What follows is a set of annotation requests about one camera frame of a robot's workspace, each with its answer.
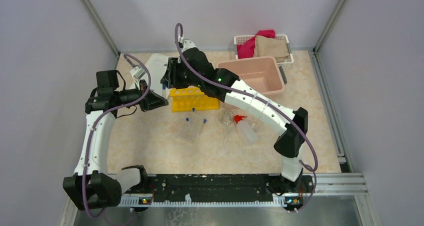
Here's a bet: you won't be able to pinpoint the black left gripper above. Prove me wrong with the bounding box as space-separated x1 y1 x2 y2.
115 79 169 112

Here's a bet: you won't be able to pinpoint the yellow test tube rack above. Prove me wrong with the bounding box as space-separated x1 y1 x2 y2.
169 87 220 113

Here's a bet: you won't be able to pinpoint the blue capped small tubes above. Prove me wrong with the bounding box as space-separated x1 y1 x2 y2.
163 85 208 122

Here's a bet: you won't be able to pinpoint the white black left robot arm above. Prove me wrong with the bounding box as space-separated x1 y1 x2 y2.
62 70 168 211

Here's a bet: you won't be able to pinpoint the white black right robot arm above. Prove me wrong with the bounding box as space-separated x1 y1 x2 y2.
160 47 308 192

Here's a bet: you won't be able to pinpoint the white plastic tray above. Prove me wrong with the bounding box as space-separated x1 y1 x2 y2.
142 53 169 94

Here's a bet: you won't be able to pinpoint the red cloth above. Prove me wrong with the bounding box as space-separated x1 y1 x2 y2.
235 29 276 59

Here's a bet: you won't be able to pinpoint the pink plastic tub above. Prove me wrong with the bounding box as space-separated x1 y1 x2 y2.
216 56 286 96

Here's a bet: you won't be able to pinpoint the beige cloth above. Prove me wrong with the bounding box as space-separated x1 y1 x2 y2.
254 36 290 62

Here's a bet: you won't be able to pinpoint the white perforated basket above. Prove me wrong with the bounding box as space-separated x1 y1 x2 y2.
233 34 294 66

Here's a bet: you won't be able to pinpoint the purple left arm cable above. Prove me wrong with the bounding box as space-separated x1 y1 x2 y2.
81 53 152 223

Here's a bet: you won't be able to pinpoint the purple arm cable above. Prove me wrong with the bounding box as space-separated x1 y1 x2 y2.
174 22 320 214
81 53 152 223

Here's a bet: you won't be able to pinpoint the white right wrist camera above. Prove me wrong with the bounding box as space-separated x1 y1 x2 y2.
178 38 197 52

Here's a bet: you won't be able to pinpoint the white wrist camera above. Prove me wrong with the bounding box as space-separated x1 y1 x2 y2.
130 65 146 88
178 38 197 52

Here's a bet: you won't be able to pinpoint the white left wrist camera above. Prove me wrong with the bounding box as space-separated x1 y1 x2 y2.
130 65 146 88

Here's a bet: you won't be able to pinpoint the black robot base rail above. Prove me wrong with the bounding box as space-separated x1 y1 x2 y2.
121 174 314 208

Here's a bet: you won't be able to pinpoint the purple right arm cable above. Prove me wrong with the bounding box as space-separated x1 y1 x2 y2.
174 22 320 214

